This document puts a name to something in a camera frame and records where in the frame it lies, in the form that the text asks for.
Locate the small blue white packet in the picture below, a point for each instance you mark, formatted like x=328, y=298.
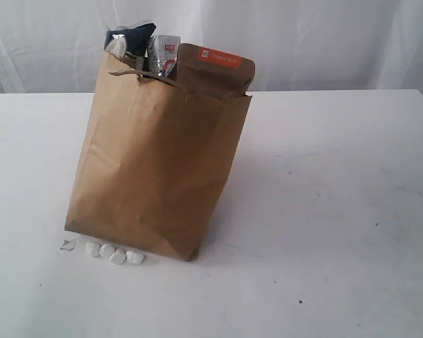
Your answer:
x=162, y=54

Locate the small clear plastic scrap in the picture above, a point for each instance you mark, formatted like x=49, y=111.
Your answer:
x=68, y=245

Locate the spaghetti package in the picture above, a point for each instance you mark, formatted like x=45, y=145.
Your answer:
x=130, y=43

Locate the brown kraft pouch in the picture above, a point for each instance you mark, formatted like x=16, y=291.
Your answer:
x=205, y=71

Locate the brown paper bag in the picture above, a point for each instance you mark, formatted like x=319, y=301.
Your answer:
x=154, y=162

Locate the white pebble cluster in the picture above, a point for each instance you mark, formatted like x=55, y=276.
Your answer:
x=114, y=254

